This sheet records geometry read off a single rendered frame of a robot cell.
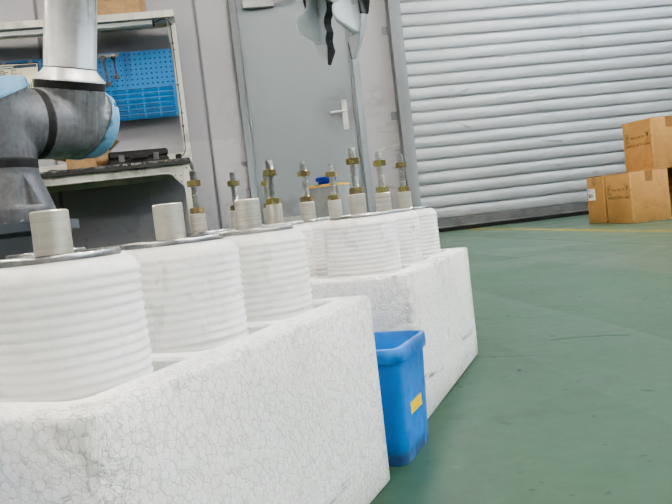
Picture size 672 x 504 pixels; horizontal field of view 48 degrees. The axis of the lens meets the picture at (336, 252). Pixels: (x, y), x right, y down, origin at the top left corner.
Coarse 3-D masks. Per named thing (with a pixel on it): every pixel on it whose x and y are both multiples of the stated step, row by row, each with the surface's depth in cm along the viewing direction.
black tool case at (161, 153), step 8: (112, 152) 530; (120, 152) 531; (128, 152) 532; (136, 152) 534; (144, 152) 535; (152, 152) 537; (160, 152) 539; (112, 160) 530; (120, 160) 530; (128, 160) 532; (136, 160) 534; (144, 160) 535; (152, 160) 537
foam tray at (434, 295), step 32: (448, 256) 109; (320, 288) 91; (352, 288) 89; (384, 288) 88; (416, 288) 90; (448, 288) 107; (384, 320) 88; (416, 320) 89; (448, 320) 105; (448, 352) 103; (448, 384) 101
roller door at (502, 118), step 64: (384, 0) 615; (448, 0) 617; (512, 0) 624; (576, 0) 634; (640, 0) 641; (448, 64) 618; (512, 64) 627; (576, 64) 635; (640, 64) 643; (448, 128) 620; (512, 128) 630; (576, 128) 637; (448, 192) 623; (512, 192) 630; (576, 192) 640
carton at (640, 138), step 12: (648, 120) 435; (660, 120) 435; (624, 132) 461; (636, 132) 449; (648, 132) 437; (660, 132) 435; (624, 144) 463; (636, 144) 450; (648, 144) 438; (660, 144) 435; (636, 156) 452; (648, 156) 440; (660, 156) 436; (636, 168) 453; (648, 168) 441; (660, 168) 439
